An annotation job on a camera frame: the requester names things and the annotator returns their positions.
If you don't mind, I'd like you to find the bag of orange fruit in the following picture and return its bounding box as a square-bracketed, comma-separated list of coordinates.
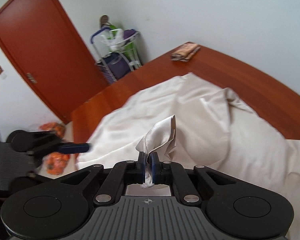
[39, 122, 65, 138]
[45, 154, 70, 175]

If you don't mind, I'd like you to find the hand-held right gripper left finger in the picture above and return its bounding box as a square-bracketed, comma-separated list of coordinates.
[54, 151, 147, 207]

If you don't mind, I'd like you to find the purple cloth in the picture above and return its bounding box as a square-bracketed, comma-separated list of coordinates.
[122, 29, 137, 39]

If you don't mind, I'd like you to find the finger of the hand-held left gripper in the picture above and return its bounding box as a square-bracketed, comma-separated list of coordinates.
[27, 131, 91, 155]

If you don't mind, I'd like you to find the patterned folded cloth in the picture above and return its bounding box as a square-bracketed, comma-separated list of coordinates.
[170, 43, 200, 62]

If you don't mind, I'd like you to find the green cloth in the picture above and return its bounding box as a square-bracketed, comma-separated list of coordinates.
[120, 40, 137, 59]

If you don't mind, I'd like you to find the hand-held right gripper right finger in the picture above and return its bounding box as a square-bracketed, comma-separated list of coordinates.
[150, 152, 243, 207]

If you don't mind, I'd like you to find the red-brown door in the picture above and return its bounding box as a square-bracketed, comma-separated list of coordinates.
[0, 0, 110, 125]

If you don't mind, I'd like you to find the white wire rack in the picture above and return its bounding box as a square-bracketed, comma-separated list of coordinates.
[110, 30, 143, 72]

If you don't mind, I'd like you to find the white plastic bag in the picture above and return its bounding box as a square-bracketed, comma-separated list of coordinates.
[99, 29, 124, 52]

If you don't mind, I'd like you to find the cream white garment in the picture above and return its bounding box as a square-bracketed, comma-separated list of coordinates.
[76, 72, 300, 240]

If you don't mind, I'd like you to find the metal door handle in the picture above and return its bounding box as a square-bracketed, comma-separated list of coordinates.
[26, 72, 38, 84]

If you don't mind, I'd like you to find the trolley with purple bag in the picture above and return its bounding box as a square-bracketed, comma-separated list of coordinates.
[90, 29, 134, 84]

